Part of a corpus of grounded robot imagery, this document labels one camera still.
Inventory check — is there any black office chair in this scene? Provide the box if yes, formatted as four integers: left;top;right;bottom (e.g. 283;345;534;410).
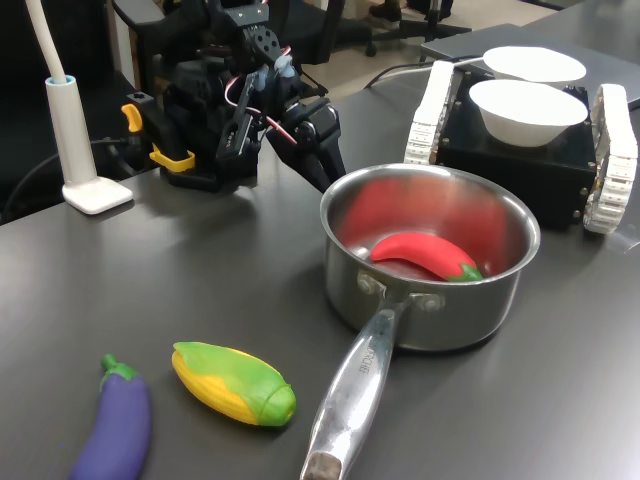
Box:
269;0;376;96

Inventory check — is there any yellow black table clamp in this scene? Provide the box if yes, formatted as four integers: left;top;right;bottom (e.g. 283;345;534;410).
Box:
121;91;156;135
148;146;197;175

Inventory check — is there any red toy chilli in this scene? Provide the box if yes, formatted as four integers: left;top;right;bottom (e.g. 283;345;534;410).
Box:
369;232;485;284

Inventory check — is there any black vehicle with white tracks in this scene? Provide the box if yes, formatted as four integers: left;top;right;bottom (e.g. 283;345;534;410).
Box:
402;59;640;235

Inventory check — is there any white bowl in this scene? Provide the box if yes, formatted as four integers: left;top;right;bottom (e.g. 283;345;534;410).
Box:
482;45;588;86
468;79;590;148

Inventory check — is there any yellow green toy corn cob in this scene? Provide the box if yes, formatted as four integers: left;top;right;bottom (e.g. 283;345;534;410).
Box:
171;341;298;428

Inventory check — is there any purple toy aubergine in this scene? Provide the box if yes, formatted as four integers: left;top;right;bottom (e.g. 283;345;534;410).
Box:
68;353;153;480

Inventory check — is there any black camera board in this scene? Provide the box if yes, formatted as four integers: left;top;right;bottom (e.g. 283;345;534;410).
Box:
215;73;254;162

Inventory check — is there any black cable on table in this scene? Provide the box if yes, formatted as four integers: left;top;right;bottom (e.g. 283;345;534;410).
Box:
363;62;434;91

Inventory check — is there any steel pan with long handle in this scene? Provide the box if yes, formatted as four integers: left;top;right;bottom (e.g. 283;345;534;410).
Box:
299;162;543;480

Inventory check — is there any white post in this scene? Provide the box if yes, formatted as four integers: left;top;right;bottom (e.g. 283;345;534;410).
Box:
24;0;135;216

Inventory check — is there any black cable beside post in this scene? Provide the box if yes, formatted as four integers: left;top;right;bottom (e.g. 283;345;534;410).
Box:
0;137;146;221

